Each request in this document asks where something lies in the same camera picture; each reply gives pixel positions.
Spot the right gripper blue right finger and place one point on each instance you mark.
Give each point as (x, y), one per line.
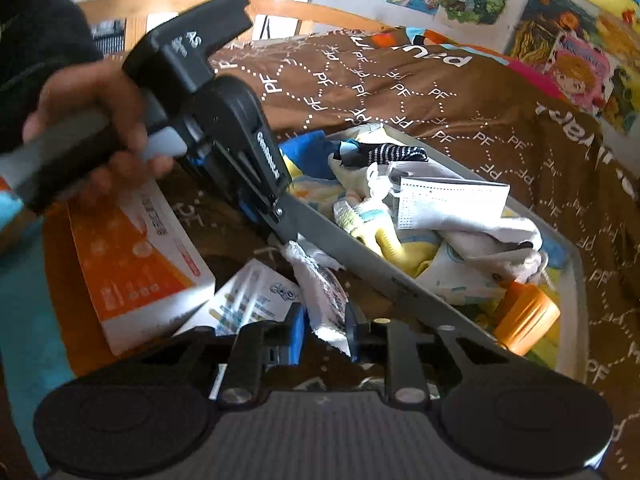
(356, 330)

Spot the white wrapper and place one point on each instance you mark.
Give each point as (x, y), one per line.
(323, 296)

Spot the person's left hand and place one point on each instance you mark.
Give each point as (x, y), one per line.
(105, 86)

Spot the packaged face mask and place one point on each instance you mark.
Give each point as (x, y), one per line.
(444, 204)

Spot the pink anime girl poster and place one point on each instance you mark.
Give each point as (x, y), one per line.
(582, 72)

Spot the orange plastic cup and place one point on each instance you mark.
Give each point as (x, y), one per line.
(523, 316)

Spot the white blue printed packet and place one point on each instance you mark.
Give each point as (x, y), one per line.
(256, 293)

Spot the black white striped sock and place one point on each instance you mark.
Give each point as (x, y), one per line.
(359, 155)

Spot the orange white medicine box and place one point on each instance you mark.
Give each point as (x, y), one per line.
(143, 274)

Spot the grey metal storage tray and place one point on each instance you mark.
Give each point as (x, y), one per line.
(565, 347)

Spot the brown patterned PF blanket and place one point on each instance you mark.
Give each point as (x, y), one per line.
(495, 122)

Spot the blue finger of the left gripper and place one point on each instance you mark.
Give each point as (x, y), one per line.
(250, 208)

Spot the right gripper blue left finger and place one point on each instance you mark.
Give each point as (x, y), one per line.
(295, 329)

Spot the white soft cloth toy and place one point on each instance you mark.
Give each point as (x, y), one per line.
(461, 267)

